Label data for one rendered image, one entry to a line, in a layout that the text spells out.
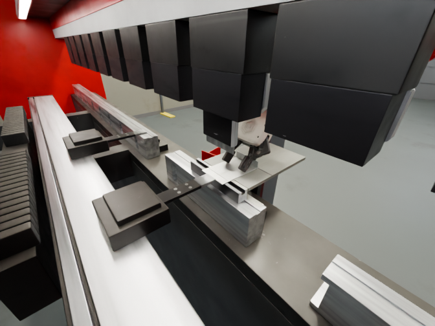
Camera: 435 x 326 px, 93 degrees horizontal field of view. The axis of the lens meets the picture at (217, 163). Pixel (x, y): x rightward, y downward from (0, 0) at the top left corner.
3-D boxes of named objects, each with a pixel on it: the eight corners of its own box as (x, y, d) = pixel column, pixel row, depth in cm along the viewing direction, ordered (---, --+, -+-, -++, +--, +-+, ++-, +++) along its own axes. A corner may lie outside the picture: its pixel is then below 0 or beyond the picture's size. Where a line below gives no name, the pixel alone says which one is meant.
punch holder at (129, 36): (171, 87, 68) (166, 27, 60) (146, 90, 63) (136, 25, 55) (151, 81, 78) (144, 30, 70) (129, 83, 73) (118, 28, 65)
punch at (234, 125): (236, 153, 47) (239, 112, 43) (230, 156, 46) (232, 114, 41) (210, 140, 54) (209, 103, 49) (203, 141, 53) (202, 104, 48)
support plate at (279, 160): (305, 159, 64) (305, 156, 64) (248, 191, 49) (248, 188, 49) (260, 141, 76) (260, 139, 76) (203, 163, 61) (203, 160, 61)
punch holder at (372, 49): (388, 149, 28) (460, -5, 20) (366, 169, 23) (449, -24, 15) (291, 121, 38) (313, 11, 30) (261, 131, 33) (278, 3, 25)
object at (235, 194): (246, 198, 50) (247, 189, 49) (237, 204, 49) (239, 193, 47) (199, 166, 63) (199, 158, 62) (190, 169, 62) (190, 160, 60)
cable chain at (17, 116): (30, 143, 69) (24, 131, 67) (6, 147, 66) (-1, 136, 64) (26, 114, 98) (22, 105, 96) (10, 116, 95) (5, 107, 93)
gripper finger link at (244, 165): (250, 145, 53) (237, 167, 53) (259, 149, 51) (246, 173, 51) (256, 150, 55) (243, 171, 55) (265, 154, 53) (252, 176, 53)
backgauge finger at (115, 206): (226, 193, 50) (228, 176, 47) (113, 253, 35) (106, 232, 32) (198, 173, 57) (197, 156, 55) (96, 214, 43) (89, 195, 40)
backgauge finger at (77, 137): (152, 140, 77) (150, 127, 75) (71, 160, 63) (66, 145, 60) (140, 130, 85) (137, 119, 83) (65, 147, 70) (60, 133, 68)
